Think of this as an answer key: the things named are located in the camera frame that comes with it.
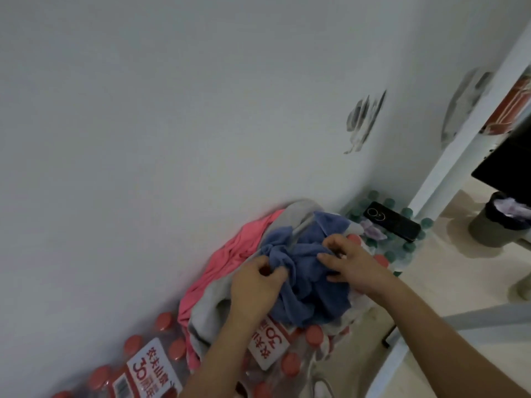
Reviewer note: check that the person's right hand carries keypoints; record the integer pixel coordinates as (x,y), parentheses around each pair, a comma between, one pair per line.
(356,269)

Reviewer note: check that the person's left hand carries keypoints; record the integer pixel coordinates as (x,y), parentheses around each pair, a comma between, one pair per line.
(253,290)

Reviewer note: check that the grey-blue towel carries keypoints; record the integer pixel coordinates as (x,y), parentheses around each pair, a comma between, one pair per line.
(307,277)

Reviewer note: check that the person's right forearm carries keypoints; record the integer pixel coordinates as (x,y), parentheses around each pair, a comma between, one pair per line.
(452,344)

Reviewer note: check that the person's left forearm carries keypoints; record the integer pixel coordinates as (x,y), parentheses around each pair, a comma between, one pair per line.
(211,364)

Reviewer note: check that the black phone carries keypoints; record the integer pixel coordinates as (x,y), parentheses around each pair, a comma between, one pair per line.
(392,221)

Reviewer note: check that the stack of water bottle packs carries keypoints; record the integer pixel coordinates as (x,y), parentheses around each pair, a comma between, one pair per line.
(145,364)

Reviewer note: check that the grey trash bin black bag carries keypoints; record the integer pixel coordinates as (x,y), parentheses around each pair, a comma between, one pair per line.
(493,232)

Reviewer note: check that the white gym machine frame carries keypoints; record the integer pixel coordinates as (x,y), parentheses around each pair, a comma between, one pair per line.
(456,161)

